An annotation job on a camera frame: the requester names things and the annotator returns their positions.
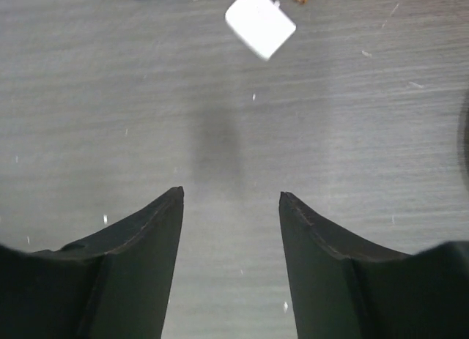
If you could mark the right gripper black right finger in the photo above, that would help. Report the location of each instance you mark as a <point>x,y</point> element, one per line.
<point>344,286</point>

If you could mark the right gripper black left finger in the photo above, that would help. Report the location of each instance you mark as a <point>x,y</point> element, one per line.
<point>114,283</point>

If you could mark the white battery cover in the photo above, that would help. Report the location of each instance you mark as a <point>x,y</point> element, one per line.
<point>261,25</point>

